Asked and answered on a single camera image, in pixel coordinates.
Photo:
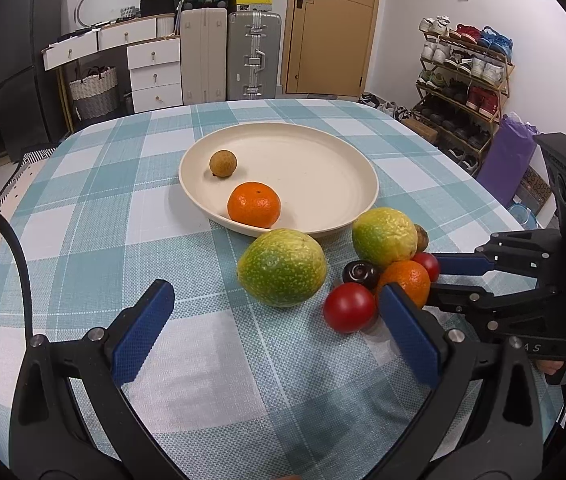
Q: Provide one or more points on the striped cloth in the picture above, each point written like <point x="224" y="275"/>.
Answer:
<point x="23" y="172"/>

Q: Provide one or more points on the grey oval hoop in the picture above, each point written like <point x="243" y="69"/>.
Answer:
<point x="83" y="2"/>

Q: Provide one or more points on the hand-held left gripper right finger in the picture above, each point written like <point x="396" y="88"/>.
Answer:
<point x="408" y="330"/>

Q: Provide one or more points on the large green yellow fruit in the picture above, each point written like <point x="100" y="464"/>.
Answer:
<point x="282" y="267"/>
<point x="383" y="235"/>

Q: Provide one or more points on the silver suitcase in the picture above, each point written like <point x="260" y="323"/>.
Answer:
<point x="254" y="55"/>

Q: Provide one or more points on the purple bag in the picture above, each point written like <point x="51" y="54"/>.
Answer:
<point x="505" y="160"/>

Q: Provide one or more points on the pale blue bowl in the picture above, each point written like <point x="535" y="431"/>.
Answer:
<point x="523" y="215"/>

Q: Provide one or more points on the person's right hand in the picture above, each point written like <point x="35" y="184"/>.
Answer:
<point x="547" y="366"/>

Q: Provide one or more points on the rows of shoes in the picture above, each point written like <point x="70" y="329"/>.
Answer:
<point x="480" y="100"/>

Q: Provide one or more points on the wooden shoe rack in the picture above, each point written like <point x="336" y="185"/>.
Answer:
<point x="505" y="82"/>

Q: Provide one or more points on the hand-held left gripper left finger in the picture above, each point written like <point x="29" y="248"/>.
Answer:
<point x="145" y="330"/>

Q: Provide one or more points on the red tomato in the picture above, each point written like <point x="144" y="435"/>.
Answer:
<point x="428" y="265"/>
<point x="349" y="307"/>

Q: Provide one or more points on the shoes lying loose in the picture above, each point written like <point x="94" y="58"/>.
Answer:
<point x="383" y="105"/>

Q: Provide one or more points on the orange mandarin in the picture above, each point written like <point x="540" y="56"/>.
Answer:
<point x="405" y="280"/>
<point x="254" y="204"/>

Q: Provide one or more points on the dark grey refrigerator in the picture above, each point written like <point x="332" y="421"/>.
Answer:
<point x="23" y="60"/>

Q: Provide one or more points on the white drawer chest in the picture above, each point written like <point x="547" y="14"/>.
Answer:
<point x="155" y="77"/>

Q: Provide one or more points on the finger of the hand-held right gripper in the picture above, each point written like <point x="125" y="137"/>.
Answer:
<point x="463" y="302"/>
<point x="458" y="264"/>

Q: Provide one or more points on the teal checked tablecloth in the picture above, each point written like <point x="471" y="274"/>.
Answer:
<point x="113" y="210"/>

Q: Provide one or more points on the wooden door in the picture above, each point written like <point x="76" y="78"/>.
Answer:
<point x="333" y="35"/>

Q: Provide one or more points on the dark purple plum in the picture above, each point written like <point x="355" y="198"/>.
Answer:
<point x="359" y="272"/>

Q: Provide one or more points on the cream round plate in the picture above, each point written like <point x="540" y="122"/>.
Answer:
<point x="303" y="170"/>

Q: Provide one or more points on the white ribbed bin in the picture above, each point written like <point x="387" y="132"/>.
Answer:
<point x="165" y="26"/>

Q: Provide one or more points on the woven basket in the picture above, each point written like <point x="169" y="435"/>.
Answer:
<point x="94" y="91"/>

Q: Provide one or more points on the small brown longan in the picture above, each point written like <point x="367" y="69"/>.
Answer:
<point x="223" y="163"/>

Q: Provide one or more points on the brown cardboard box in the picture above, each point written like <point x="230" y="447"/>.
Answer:
<point x="420" y="130"/>

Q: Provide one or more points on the wrinkled brown round fruit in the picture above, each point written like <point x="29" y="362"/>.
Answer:
<point x="421" y="238"/>

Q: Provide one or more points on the white desk with drawers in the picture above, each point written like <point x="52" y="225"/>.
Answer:
<point x="83" y="42"/>

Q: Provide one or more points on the beige suitcase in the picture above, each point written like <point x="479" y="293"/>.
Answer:
<point x="203" y="55"/>

